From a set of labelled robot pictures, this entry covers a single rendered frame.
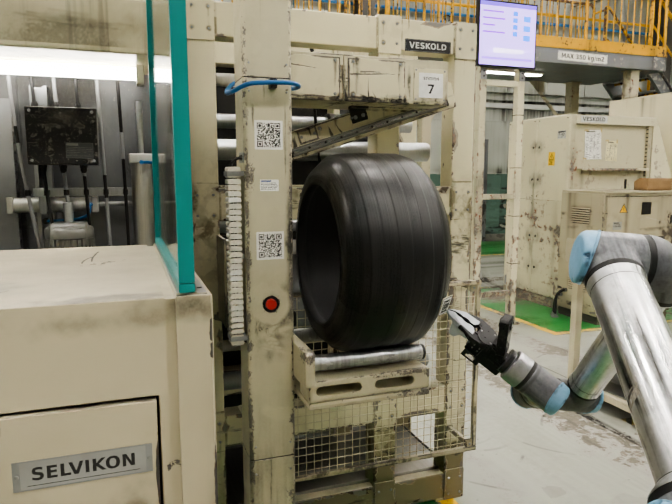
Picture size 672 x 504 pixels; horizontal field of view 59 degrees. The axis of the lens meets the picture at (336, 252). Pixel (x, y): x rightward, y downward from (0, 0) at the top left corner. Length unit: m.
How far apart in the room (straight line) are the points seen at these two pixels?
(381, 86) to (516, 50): 3.75
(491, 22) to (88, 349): 5.09
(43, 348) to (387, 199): 0.99
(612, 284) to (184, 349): 0.83
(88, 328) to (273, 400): 1.02
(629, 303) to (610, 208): 4.74
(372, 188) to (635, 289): 0.66
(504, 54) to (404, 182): 4.08
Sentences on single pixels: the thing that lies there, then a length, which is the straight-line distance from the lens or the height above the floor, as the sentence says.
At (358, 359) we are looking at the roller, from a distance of 1.64.
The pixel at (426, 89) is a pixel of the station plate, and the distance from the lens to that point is 2.05.
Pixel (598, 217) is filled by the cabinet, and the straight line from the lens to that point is 5.93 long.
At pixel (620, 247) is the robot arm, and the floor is 1.26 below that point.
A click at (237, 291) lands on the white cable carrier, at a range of 1.59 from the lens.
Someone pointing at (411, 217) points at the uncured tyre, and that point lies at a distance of 1.52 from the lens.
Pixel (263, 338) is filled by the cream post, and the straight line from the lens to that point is 1.63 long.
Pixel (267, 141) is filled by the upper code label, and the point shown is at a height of 1.49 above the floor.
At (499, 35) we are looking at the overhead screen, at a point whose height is 2.59.
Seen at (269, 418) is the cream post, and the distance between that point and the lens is 1.71.
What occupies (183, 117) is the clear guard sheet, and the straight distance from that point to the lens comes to 0.71.
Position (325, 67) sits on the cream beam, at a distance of 1.92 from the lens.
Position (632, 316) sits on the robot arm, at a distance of 1.20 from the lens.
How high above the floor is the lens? 1.41
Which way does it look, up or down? 8 degrees down
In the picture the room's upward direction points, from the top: straight up
